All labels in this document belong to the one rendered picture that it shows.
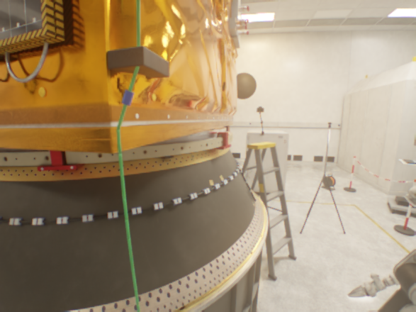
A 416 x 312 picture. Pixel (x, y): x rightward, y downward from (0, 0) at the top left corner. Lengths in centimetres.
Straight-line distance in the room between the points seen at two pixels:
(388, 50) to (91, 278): 1035
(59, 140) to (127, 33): 24
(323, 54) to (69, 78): 911
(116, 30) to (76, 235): 63
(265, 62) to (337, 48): 280
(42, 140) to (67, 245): 42
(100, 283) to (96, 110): 58
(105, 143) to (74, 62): 15
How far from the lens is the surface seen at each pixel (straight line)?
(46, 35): 41
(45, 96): 48
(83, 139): 41
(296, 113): 870
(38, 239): 85
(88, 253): 79
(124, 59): 36
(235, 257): 97
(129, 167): 79
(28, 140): 54
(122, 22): 42
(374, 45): 1010
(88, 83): 40
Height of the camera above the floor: 181
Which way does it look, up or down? 11 degrees down
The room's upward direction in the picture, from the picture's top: straight up
